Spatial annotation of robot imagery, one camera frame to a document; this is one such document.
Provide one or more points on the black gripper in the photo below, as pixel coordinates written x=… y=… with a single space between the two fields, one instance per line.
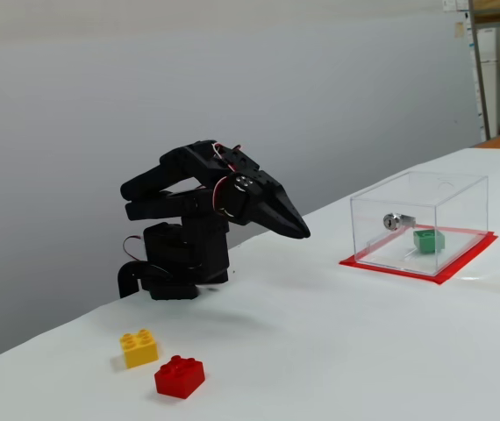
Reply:
x=272 y=203

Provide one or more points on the green lego brick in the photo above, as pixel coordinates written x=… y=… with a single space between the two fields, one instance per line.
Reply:
x=429 y=242

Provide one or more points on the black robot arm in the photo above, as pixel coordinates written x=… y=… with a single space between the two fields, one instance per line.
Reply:
x=166 y=208

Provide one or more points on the silver metal box lock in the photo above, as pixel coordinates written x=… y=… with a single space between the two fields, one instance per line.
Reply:
x=392 y=221

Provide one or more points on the transparent plastic box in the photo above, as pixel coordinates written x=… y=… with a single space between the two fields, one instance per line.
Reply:
x=460 y=206

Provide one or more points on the red lego brick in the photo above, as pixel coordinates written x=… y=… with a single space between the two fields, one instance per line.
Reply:
x=179 y=379

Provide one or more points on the yellow lego brick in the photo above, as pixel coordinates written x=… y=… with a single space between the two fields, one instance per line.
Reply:
x=140 y=353

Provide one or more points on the black table clamp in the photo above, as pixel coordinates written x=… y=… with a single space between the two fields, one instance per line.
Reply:
x=127 y=274

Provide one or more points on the red tape square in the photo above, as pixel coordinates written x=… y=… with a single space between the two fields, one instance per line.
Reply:
x=445 y=278

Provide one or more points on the grey metal shelf rack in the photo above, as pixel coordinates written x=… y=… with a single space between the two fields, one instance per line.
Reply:
x=480 y=87

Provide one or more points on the white cabinet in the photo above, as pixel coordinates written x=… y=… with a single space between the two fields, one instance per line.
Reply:
x=493 y=87

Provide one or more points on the beige paper tag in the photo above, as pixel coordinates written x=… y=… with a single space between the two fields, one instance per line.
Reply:
x=459 y=29

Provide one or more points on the white paper label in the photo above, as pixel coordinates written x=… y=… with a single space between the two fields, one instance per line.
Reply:
x=454 y=4

